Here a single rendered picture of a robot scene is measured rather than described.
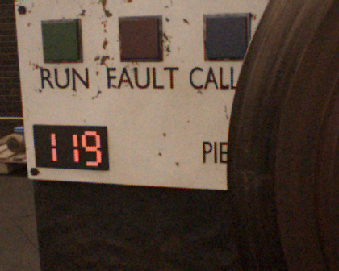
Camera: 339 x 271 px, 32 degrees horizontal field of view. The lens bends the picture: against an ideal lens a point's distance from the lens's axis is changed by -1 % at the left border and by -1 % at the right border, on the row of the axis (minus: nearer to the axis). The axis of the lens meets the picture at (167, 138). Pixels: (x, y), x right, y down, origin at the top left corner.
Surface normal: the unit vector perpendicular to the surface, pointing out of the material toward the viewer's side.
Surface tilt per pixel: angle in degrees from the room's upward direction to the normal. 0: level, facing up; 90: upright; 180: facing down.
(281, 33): 90
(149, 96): 90
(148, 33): 90
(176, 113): 90
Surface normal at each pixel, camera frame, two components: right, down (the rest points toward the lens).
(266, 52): -0.29, 0.21
